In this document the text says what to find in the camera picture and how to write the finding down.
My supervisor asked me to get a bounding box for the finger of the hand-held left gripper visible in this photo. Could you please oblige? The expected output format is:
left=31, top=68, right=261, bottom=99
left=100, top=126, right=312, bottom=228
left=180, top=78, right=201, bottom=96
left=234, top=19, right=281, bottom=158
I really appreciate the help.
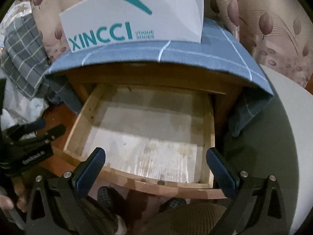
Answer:
left=15, top=124, right=67, bottom=147
left=5, top=119, right=47, bottom=137

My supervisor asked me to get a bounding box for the leaf patterned curtain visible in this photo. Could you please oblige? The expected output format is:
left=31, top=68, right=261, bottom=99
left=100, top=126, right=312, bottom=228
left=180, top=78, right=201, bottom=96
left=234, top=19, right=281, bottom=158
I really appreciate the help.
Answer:
left=15, top=0, right=313, bottom=89

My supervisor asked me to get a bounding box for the person's left hand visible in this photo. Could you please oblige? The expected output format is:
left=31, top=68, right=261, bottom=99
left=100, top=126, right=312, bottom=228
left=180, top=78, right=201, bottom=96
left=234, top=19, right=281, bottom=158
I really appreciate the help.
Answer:
left=0, top=183, right=28, bottom=213

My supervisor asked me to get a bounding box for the plaid slipper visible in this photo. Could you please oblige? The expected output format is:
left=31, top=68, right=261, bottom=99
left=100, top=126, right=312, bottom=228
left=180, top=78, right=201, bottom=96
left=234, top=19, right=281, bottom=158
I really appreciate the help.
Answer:
left=97, top=186, right=115, bottom=210
left=166, top=198, right=187, bottom=210

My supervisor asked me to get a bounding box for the grey plaid cloth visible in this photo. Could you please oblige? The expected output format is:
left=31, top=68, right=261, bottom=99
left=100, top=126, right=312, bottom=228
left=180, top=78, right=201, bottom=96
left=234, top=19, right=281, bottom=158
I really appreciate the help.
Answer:
left=0, top=13, right=52, bottom=101

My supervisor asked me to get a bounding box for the white drawer liner paper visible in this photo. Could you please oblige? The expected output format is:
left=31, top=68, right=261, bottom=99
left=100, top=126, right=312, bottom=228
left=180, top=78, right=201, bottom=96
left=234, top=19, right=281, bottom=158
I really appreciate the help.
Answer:
left=82, top=88, right=204, bottom=184

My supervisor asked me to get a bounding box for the blue checked cloth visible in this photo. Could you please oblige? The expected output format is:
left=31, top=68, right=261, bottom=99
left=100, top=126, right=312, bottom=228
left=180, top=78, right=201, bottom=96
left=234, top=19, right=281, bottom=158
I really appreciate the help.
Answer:
left=44, top=17, right=274, bottom=137

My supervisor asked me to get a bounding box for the white box with teal print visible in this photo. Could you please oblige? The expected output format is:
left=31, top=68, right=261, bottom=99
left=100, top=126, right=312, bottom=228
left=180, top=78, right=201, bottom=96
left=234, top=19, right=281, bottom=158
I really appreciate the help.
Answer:
left=59, top=0, right=204, bottom=53

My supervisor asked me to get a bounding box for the wooden drawer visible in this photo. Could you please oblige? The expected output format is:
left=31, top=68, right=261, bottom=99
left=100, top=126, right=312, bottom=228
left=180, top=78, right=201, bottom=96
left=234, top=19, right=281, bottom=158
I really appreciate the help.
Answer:
left=52, top=83, right=227, bottom=199

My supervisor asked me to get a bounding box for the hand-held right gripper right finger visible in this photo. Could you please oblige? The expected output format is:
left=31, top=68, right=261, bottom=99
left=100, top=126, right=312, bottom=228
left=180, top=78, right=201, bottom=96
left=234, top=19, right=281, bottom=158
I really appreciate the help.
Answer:
left=206, top=147, right=288, bottom=235

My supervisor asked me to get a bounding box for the person's right leg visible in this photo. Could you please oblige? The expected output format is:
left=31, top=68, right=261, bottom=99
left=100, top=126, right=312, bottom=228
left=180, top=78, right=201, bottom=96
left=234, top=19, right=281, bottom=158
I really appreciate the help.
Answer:
left=144, top=202, right=230, bottom=235

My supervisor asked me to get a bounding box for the white crumpled sheet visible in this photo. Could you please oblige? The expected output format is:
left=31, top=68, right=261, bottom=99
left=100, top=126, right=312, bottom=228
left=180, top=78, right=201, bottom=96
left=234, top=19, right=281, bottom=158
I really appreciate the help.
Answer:
left=0, top=78, right=47, bottom=140

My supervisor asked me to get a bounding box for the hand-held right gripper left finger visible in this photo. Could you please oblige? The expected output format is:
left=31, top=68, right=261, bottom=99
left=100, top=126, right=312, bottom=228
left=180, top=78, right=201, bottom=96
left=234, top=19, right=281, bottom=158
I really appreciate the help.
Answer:
left=24, top=147, right=106, bottom=235

